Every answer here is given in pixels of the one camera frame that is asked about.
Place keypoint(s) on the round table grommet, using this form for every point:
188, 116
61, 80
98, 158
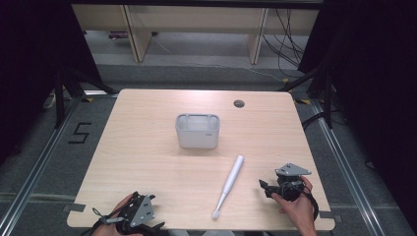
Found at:
239, 104

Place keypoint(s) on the metal floor rail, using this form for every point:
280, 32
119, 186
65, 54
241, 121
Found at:
344, 170
36, 170

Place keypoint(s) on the person's left hand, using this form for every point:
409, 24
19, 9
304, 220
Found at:
119, 205

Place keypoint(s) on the yellow black floor tape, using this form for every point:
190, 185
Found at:
302, 101
87, 99

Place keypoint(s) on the white electric toothbrush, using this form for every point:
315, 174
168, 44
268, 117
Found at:
231, 178

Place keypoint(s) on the black metal stand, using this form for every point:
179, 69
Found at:
59, 98
327, 98

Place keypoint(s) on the grey tape patch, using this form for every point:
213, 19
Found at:
329, 215
74, 207

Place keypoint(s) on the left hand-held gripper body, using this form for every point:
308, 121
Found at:
141, 211

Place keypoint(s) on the white plastic holder box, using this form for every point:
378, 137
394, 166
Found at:
197, 136

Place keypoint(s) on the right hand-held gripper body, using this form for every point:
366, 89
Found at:
291, 188

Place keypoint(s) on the person's right hand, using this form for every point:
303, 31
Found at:
300, 209

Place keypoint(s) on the black curtain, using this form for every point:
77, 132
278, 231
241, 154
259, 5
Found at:
36, 65
377, 82

